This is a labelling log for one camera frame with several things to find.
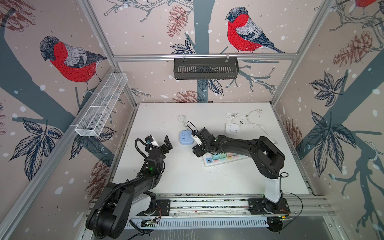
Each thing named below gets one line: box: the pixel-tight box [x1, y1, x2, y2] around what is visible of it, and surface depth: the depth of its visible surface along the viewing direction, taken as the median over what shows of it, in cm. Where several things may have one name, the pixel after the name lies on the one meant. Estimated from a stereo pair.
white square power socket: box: [225, 122, 240, 135], surface depth 105 cm
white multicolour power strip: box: [202, 153, 250, 167], surface depth 89 cm
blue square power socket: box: [179, 130, 194, 145], surface depth 100 cm
